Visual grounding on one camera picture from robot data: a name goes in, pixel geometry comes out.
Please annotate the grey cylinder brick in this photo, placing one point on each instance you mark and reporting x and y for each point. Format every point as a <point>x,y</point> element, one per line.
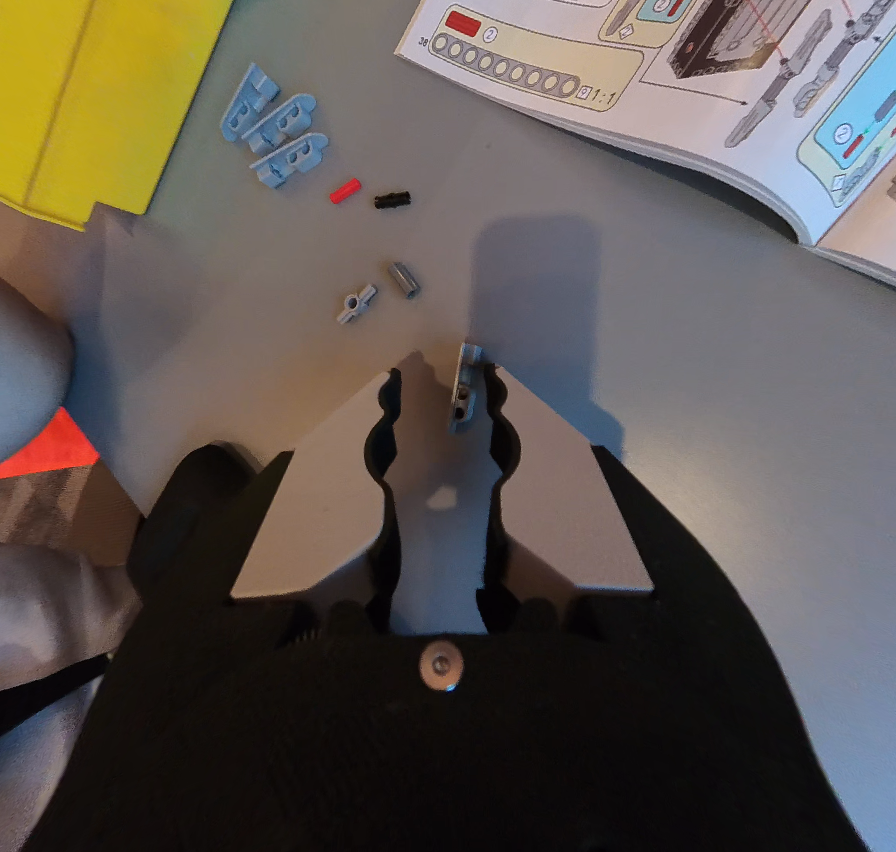
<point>404,279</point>

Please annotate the black pin brick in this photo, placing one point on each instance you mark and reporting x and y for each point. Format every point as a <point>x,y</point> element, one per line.
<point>392,200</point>

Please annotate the yellow cardboard box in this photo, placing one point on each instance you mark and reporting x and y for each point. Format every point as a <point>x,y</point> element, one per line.
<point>105,82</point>

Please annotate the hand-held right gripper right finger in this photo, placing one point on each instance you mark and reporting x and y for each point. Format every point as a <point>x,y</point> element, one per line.
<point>567,523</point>

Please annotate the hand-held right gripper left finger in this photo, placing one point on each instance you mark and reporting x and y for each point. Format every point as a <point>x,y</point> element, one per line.
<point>315,530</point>

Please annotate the red pin brick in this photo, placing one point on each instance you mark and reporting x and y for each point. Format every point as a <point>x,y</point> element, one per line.
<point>345,191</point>

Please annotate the building instruction booklet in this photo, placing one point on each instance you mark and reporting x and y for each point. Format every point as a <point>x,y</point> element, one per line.
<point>700,89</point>

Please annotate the small grey toy brick piece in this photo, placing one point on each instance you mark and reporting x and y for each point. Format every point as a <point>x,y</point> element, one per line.
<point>463,383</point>

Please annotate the grey desk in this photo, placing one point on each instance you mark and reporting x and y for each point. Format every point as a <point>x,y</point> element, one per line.
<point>700,446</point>

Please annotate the grey cross connector brick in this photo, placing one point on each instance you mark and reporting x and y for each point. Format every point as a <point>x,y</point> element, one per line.
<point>356,304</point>

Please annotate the orange sheet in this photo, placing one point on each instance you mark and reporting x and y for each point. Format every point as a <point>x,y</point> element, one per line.
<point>52,449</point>

